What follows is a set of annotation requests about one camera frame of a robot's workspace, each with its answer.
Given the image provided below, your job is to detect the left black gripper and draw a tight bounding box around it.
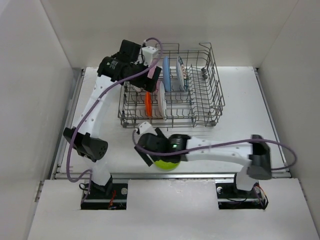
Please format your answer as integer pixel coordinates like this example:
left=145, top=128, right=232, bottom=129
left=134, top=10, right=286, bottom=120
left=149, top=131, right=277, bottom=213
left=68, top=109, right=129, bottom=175
left=126, top=59, right=161, bottom=93

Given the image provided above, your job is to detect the white plate dark line emblem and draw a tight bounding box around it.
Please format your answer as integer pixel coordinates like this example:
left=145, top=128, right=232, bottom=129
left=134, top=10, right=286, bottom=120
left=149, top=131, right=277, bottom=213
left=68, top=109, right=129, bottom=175
left=157, top=81, right=167, bottom=120

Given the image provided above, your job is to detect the small green plate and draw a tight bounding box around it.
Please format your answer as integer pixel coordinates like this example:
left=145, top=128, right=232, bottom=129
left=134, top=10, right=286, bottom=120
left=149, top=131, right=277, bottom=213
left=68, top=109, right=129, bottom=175
left=154, top=160, right=180, bottom=172

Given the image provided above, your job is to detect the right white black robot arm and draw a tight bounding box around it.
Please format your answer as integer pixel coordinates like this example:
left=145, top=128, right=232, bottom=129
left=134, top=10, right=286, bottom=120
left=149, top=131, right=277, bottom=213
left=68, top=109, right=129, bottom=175
left=132, top=128, right=272, bottom=197

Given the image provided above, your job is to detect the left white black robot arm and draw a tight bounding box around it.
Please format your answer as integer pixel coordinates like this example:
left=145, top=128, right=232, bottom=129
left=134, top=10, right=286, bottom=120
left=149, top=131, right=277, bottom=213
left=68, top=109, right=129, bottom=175
left=63, top=38, right=163, bottom=199

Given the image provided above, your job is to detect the white plate orange sunburst pattern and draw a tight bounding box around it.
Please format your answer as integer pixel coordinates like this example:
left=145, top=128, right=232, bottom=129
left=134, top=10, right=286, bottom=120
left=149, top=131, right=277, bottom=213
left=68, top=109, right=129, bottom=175
left=132, top=85, right=142, bottom=93

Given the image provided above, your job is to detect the blue plate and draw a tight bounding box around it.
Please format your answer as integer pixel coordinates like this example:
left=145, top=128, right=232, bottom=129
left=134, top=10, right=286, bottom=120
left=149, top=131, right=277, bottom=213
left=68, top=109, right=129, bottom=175
left=162, top=56, right=171, bottom=92

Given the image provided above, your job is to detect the small orange plate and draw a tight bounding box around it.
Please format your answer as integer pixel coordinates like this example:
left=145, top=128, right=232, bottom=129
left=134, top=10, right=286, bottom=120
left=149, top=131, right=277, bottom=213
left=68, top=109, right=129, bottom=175
left=144, top=92, right=153, bottom=118

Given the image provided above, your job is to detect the white plate teal lettered rim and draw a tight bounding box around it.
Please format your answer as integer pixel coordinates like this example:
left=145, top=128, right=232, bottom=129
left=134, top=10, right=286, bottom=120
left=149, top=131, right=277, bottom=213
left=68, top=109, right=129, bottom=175
left=176, top=56, right=189, bottom=92

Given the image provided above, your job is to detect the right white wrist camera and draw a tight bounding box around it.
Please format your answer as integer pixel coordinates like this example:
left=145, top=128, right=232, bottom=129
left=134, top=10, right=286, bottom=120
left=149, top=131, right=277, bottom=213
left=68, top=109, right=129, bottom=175
left=138, top=121, right=156, bottom=136

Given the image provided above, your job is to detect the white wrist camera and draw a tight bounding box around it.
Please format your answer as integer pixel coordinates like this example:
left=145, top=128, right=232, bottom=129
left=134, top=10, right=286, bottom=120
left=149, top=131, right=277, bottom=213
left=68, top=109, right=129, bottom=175
left=138, top=121, right=156, bottom=136
left=138, top=46, right=159, bottom=66

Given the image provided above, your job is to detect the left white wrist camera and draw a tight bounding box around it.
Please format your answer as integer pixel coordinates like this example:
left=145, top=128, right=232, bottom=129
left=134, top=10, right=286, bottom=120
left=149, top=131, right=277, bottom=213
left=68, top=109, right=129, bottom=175
left=138, top=46, right=159, bottom=66

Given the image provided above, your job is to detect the grey wire dish rack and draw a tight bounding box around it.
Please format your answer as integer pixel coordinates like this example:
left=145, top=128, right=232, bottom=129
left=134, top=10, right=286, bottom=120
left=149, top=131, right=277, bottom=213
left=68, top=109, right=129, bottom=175
left=117, top=42, right=225, bottom=129

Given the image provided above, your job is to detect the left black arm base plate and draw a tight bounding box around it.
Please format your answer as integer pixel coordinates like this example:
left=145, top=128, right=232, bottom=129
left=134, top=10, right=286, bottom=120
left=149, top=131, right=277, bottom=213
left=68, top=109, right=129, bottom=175
left=79, top=183, right=128, bottom=210

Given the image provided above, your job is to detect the front aluminium rail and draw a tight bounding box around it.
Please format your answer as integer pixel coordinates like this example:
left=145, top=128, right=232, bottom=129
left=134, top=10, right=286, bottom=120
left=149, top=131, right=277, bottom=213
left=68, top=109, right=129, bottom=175
left=51, top=171, right=292, bottom=180

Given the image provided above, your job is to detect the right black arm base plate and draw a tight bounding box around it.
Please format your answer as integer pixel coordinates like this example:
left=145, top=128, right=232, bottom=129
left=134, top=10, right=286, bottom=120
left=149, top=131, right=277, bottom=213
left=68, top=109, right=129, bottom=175
left=216, top=182, right=269, bottom=210

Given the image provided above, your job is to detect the right aluminium rail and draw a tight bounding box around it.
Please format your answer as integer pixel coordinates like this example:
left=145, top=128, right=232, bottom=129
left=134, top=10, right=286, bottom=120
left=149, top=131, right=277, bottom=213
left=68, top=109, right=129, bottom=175
left=253, top=67, right=287, bottom=167

